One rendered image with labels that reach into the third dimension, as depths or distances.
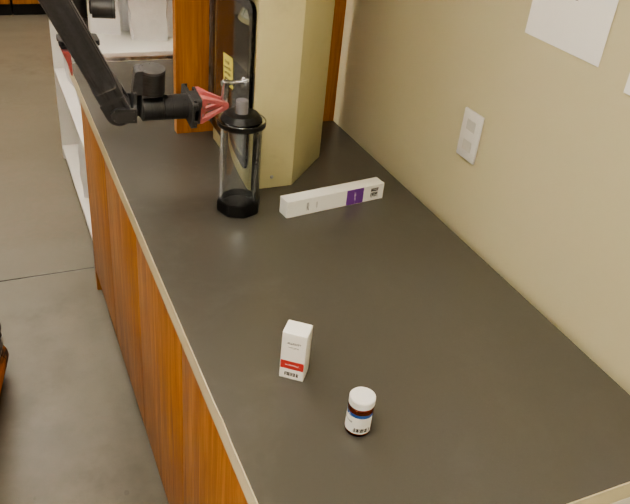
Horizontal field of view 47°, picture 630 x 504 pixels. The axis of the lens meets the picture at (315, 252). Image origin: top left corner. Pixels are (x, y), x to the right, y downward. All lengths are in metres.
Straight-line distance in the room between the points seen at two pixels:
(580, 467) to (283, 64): 1.05
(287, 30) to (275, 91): 0.14
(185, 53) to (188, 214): 0.52
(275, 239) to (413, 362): 0.47
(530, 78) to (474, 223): 0.38
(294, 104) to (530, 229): 0.62
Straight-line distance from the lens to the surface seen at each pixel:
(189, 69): 2.04
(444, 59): 1.78
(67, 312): 2.97
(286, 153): 1.80
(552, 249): 1.53
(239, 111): 1.60
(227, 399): 1.21
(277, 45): 1.68
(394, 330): 1.39
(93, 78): 1.64
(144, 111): 1.68
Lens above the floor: 1.79
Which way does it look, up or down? 32 degrees down
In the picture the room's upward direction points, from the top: 6 degrees clockwise
